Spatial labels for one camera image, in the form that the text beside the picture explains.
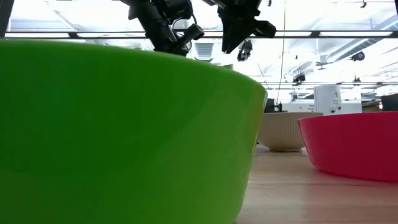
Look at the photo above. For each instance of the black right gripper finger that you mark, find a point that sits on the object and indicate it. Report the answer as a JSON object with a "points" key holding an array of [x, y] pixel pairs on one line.
{"points": [[229, 34], [244, 33]]}

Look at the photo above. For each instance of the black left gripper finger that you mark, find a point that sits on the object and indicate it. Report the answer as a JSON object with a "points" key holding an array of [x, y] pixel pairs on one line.
{"points": [[178, 45], [163, 42]]}

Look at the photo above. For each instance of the green plastic bowl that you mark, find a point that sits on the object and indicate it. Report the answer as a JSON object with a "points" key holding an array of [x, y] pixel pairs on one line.
{"points": [[124, 140]]}

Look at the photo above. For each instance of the white ribbed bowl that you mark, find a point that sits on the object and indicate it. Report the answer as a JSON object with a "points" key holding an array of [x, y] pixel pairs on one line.
{"points": [[283, 133]]}

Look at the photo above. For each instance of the red plastic bowl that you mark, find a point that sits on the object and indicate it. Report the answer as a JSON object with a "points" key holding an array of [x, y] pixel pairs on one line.
{"points": [[351, 146]]}

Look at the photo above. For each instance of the black ceiling spotlight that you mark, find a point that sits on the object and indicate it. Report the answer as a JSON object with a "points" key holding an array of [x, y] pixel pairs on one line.
{"points": [[244, 51], [299, 78], [358, 56], [356, 81]]}

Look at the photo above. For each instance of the black monitor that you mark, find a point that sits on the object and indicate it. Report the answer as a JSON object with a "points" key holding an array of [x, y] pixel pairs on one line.
{"points": [[270, 105], [390, 102]]}

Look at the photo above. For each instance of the white column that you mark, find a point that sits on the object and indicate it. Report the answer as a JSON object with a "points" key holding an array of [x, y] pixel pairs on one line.
{"points": [[326, 99]]}

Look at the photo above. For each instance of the silver ventilation duct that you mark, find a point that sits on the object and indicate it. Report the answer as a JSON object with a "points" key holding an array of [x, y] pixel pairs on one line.
{"points": [[204, 51]]}

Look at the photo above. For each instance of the black aluminium table frame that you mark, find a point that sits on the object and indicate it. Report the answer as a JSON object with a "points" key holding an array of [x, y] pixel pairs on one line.
{"points": [[315, 33]]}

